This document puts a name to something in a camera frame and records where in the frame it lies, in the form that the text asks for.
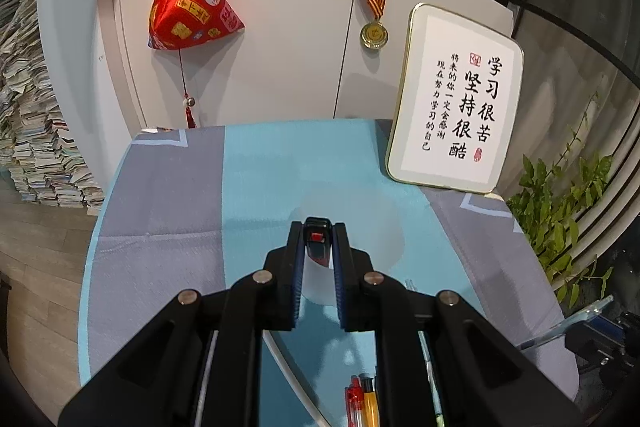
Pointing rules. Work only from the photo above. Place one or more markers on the framed calligraphy sign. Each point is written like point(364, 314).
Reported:
point(450, 132)

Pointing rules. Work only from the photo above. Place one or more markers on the gold medal with striped ribbon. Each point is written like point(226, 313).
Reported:
point(374, 34)

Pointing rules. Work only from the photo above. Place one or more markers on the dark pen with red button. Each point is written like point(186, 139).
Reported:
point(316, 237)

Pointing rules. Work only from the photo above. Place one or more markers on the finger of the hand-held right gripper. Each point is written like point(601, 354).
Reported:
point(590, 342)

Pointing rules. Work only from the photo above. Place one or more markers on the clear pen with blue cap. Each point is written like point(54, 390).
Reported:
point(560, 329)

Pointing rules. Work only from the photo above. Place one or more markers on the white cabinet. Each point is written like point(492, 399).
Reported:
point(280, 32)

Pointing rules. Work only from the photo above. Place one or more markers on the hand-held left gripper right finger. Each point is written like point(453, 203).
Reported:
point(340, 277)

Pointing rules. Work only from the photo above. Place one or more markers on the translucent white pen cup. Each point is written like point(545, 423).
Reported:
point(372, 227)

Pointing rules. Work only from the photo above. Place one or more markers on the red pyramid hanging ornament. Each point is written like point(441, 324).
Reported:
point(190, 7)

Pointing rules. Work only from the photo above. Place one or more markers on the blue and grey tablecloth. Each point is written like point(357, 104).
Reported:
point(175, 207)

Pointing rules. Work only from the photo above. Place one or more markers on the yellow click pen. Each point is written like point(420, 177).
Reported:
point(370, 407)

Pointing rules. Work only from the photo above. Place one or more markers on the green leafy plant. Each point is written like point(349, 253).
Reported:
point(545, 207)

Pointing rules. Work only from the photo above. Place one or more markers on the stack of books and papers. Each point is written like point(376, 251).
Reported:
point(35, 132)

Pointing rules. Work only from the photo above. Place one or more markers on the red click pen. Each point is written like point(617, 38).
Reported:
point(355, 407)

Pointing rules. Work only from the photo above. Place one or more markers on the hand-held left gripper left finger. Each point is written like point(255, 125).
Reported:
point(296, 267)

